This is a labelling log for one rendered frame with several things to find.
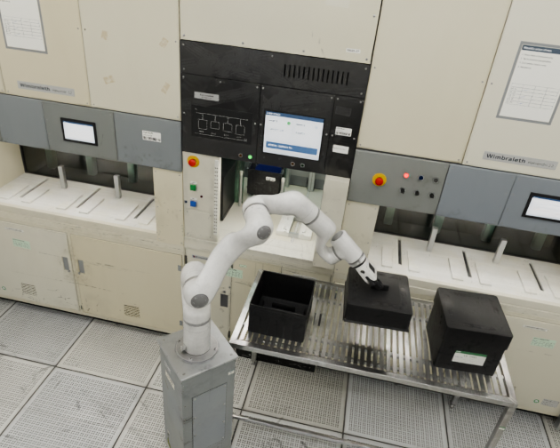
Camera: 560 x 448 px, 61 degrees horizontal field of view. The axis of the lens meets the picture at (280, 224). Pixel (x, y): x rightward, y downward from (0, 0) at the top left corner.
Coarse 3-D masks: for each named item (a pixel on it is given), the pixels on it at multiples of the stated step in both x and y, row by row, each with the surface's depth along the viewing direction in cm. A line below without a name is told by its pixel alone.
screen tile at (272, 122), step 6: (270, 120) 228; (276, 120) 227; (282, 120) 226; (288, 120) 226; (276, 126) 228; (282, 126) 228; (288, 126) 227; (270, 132) 231; (276, 132) 230; (282, 132) 229; (288, 132) 229; (270, 138) 232; (276, 138) 231; (282, 138) 231; (288, 138) 230
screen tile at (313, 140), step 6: (300, 126) 226; (306, 126) 226; (312, 126) 225; (294, 132) 228; (312, 132) 226; (318, 132) 226; (294, 138) 230; (300, 138) 229; (306, 138) 228; (312, 138) 228; (318, 138) 227; (306, 144) 230; (312, 144) 229
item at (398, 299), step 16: (352, 272) 226; (384, 272) 228; (352, 288) 215; (368, 288) 216; (384, 288) 215; (400, 288) 218; (352, 304) 206; (368, 304) 207; (384, 304) 208; (400, 304) 209; (352, 320) 210; (368, 320) 209; (384, 320) 207; (400, 320) 206
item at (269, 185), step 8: (248, 168) 301; (248, 176) 304; (256, 176) 303; (264, 176) 301; (272, 176) 300; (280, 176) 300; (248, 184) 306; (256, 184) 305; (264, 184) 304; (272, 184) 303; (280, 184) 306; (248, 192) 309; (256, 192) 308; (264, 192) 307; (272, 192) 306
